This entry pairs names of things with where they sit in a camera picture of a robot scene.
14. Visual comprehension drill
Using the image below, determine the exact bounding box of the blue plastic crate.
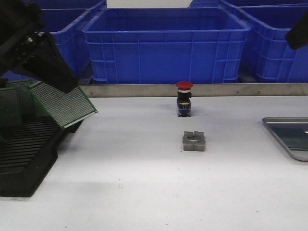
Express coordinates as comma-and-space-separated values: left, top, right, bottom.
1, 0, 107, 79
220, 0, 308, 83
82, 8, 250, 84

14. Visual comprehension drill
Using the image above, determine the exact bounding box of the silver metal tray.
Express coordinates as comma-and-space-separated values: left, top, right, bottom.
262, 117, 308, 162

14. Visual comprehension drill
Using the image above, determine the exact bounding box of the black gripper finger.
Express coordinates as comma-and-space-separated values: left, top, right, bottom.
285, 11, 308, 50

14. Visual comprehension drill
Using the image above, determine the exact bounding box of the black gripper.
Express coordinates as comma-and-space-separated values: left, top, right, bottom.
0, 0, 78, 93

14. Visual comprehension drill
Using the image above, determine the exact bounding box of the black slotted board rack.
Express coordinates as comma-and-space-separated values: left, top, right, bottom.
0, 116, 81, 197

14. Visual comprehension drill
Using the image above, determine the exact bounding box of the green perforated circuit board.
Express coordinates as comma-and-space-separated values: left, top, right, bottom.
32, 96, 46, 117
0, 87, 22, 128
28, 81, 98, 129
272, 128, 308, 151
6, 79, 34, 115

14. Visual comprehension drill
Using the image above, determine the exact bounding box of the grey square clamp block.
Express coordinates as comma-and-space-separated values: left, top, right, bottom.
182, 131, 206, 152

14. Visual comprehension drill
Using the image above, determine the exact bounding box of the red emergency stop button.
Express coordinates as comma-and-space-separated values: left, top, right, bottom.
176, 81, 193, 117

